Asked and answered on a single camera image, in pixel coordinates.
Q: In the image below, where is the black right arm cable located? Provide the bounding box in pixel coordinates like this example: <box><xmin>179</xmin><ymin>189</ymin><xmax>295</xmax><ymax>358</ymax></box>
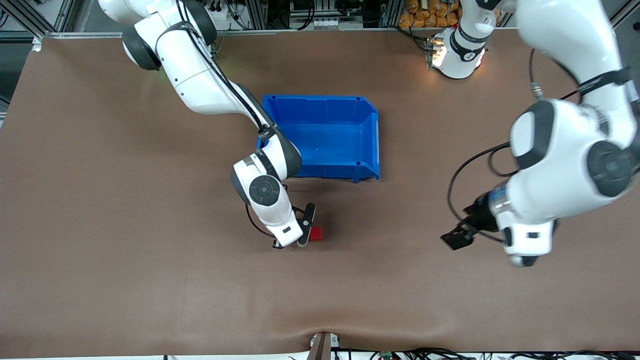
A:
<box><xmin>176</xmin><ymin>0</ymin><xmax>276</xmax><ymax>240</ymax></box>

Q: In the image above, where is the black cable bundle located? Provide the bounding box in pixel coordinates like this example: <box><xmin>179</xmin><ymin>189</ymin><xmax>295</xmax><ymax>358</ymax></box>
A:
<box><xmin>345</xmin><ymin>347</ymin><xmax>640</xmax><ymax>360</ymax></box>

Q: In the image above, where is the blue plastic storage bin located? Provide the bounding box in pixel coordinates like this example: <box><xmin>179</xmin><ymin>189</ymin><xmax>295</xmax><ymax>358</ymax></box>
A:
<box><xmin>257</xmin><ymin>94</ymin><xmax>381</xmax><ymax>184</ymax></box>

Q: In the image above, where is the brown table mat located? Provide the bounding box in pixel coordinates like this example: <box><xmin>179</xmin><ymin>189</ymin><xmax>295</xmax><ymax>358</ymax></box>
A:
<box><xmin>0</xmin><ymin>27</ymin><xmax>640</xmax><ymax>358</ymax></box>

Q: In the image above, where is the white terminal block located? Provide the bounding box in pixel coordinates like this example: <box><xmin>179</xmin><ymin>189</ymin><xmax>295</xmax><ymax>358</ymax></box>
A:
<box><xmin>309</xmin><ymin>18</ymin><xmax>351</xmax><ymax>30</ymax></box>

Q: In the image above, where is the aluminium frame rail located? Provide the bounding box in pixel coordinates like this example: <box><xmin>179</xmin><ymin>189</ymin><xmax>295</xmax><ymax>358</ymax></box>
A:
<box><xmin>42</xmin><ymin>27</ymin><xmax>526</xmax><ymax>40</ymax></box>

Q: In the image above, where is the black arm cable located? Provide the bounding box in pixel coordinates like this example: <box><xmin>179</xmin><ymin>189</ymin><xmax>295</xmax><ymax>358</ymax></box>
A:
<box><xmin>446</xmin><ymin>47</ymin><xmax>631</xmax><ymax>246</ymax></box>
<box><xmin>176</xmin><ymin>0</ymin><xmax>276</xmax><ymax>240</ymax></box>

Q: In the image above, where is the white power strip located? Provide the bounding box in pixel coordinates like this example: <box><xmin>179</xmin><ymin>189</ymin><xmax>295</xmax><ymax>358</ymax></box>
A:
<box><xmin>210</xmin><ymin>0</ymin><xmax>236</xmax><ymax>22</ymax></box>

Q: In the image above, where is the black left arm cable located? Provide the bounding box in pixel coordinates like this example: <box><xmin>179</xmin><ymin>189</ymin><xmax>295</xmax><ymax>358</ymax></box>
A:
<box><xmin>446</xmin><ymin>47</ymin><xmax>631</xmax><ymax>246</ymax></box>

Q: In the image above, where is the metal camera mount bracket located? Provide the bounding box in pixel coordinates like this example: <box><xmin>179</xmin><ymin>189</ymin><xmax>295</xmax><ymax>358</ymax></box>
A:
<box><xmin>309</xmin><ymin>331</ymin><xmax>341</xmax><ymax>360</ymax></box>

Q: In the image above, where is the orange objects pile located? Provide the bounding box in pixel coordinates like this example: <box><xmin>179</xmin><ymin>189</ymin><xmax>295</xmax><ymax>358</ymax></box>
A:
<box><xmin>398</xmin><ymin>0</ymin><xmax>463</xmax><ymax>29</ymax></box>

